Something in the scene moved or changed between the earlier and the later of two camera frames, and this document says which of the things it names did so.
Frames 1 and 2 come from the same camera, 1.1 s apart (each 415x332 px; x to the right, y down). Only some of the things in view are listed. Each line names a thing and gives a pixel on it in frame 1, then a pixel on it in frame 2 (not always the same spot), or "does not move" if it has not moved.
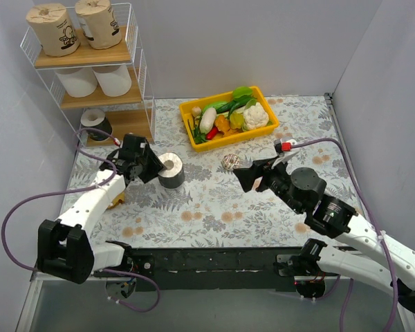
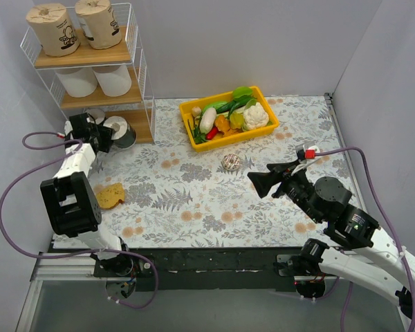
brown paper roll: (54, 29) does not move
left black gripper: (144, 162) to (99, 137)
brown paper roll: (99, 23) does not move
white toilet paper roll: (115, 84) does not move
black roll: (173, 176) to (124, 135)
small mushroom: (196, 111) does not move
